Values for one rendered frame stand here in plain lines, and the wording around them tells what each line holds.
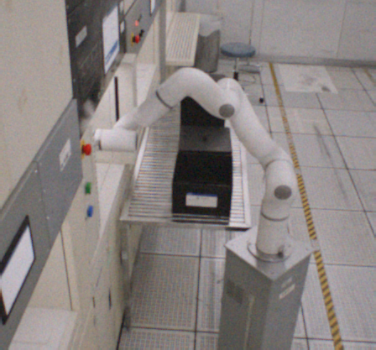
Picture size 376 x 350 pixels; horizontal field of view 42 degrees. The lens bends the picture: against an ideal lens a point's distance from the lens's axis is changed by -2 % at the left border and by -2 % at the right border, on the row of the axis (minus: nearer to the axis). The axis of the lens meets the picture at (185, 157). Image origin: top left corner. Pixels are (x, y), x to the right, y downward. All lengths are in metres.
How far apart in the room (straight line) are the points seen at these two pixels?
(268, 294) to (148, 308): 0.99
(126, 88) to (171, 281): 1.30
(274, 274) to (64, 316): 0.83
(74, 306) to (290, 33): 5.24
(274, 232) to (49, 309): 0.91
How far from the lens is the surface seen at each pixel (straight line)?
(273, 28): 6.46
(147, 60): 3.79
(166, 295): 3.00
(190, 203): 2.28
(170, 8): 5.20
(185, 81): 1.75
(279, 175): 1.87
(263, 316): 2.22
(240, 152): 2.84
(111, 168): 2.46
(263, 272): 2.07
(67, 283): 1.71
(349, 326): 3.01
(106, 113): 2.37
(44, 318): 1.79
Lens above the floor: 2.16
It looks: 30 degrees down
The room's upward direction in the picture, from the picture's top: 2 degrees clockwise
